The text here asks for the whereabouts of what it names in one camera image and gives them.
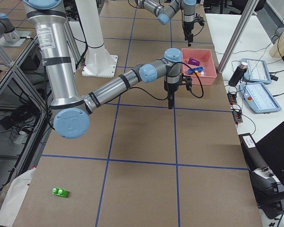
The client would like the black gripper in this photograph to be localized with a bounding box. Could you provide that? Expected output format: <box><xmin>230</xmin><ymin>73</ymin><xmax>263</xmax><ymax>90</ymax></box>
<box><xmin>164</xmin><ymin>77</ymin><xmax>180</xmax><ymax>109</ymax></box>
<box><xmin>183</xmin><ymin>14</ymin><xmax>195</xmax><ymax>46</ymax></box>

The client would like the purple block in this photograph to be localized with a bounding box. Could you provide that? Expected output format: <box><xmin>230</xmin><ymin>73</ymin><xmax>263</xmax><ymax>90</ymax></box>
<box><xmin>188</xmin><ymin>57</ymin><xmax>200</xmax><ymax>66</ymax></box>

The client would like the long blue four-stud block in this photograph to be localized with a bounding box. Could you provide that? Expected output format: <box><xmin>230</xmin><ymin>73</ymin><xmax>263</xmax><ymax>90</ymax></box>
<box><xmin>187</xmin><ymin>67</ymin><xmax>204</xmax><ymax>75</ymax></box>

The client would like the green two-stud block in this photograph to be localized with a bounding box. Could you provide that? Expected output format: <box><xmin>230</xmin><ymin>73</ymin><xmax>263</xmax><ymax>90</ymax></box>
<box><xmin>52</xmin><ymin>187</ymin><xmax>69</xmax><ymax>198</ymax></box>

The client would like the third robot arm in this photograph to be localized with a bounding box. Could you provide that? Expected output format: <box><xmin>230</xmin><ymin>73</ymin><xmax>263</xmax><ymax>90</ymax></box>
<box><xmin>0</xmin><ymin>13</ymin><xmax>32</xmax><ymax>47</ymax></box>

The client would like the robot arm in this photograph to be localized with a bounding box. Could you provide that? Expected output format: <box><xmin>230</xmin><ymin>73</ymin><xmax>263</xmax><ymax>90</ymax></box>
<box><xmin>135</xmin><ymin>0</ymin><xmax>196</xmax><ymax>47</ymax></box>
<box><xmin>24</xmin><ymin>0</ymin><xmax>182</xmax><ymax>139</ymax></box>

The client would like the pink plastic box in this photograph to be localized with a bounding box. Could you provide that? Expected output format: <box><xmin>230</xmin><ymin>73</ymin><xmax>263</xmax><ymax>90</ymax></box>
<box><xmin>181</xmin><ymin>48</ymin><xmax>217</xmax><ymax>86</ymax></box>

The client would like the black water bottle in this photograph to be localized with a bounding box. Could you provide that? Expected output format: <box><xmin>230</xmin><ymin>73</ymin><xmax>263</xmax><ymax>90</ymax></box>
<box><xmin>228</xmin><ymin>61</ymin><xmax>248</xmax><ymax>87</ymax></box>

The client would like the far teach pendant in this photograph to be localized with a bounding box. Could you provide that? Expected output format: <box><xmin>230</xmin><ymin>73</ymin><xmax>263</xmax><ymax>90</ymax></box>
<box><xmin>241</xmin><ymin>58</ymin><xmax>272</xmax><ymax>84</ymax></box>

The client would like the teach pendant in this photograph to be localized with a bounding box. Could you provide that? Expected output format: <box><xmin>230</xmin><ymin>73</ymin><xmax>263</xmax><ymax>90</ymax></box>
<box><xmin>240</xmin><ymin>82</ymin><xmax>282</xmax><ymax>114</ymax></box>
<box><xmin>241</xmin><ymin>58</ymin><xmax>272</xmax><ymax>84</ymax></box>

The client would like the near teach pendant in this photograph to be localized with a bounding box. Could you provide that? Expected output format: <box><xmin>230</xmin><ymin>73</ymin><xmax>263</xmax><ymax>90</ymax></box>
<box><xmin>240</xmin><ymin>82</ymin><xmax>282</xmax><ymax>114</ymax></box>

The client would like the black laptop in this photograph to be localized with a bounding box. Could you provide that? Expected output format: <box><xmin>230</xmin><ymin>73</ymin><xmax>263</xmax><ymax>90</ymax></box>
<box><xmin>239</xmin><ymin>121</ymin><xmax>284</xmax><ymax>219</ymax></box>

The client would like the aluminium frame post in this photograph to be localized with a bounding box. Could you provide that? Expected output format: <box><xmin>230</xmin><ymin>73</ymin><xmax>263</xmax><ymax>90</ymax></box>
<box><xmin>216</xmin><ymin>0</ymin><xmax>259</xmax><ymax>74</ymax></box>

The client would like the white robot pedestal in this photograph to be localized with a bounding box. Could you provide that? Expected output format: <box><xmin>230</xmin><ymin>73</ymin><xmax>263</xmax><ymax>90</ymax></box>
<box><xmin>75</xmin><ymin>0</ymin><xmax>118</xmax><ymax>78</ymax></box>

